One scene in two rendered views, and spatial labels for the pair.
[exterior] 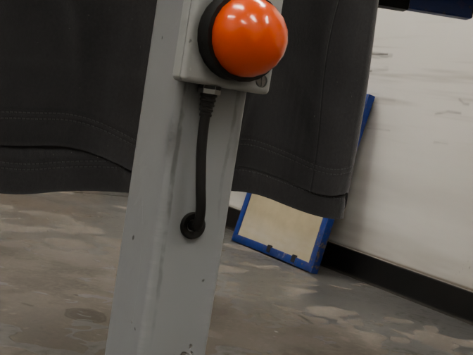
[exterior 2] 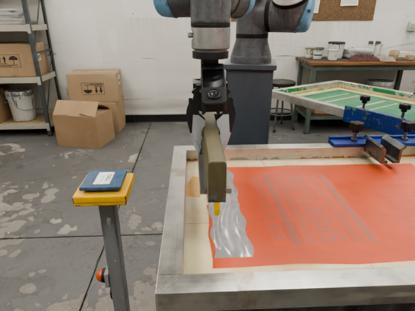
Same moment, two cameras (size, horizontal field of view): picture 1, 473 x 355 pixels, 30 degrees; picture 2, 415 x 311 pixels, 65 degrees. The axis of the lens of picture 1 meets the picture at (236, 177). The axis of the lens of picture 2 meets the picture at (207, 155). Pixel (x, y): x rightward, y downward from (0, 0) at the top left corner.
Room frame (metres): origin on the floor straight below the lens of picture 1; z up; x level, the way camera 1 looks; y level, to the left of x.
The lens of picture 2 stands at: (1.06, -0.49, 1.35)
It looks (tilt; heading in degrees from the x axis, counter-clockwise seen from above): 23 degrees down; 120
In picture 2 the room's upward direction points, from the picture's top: straight up
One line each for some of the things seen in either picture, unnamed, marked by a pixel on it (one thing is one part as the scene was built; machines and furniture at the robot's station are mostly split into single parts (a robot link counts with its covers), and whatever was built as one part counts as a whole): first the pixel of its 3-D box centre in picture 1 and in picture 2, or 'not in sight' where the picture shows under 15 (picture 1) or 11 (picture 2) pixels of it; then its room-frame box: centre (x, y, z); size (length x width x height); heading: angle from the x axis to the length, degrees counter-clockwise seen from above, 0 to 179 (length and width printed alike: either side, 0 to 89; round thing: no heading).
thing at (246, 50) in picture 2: not in sight; (251, 47); (0.57, 0.68, 1.25); 0.15 x 0.15 x 0.10
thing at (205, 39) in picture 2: not in sight; (209, 39); (0.73, 0.09, 1.31); 0.08 x 0.08 x 0.05
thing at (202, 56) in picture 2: not in sight; (210, 81); (0.73, 0.09, 1.23); 0.09 x 0.08 x 0.12; 122
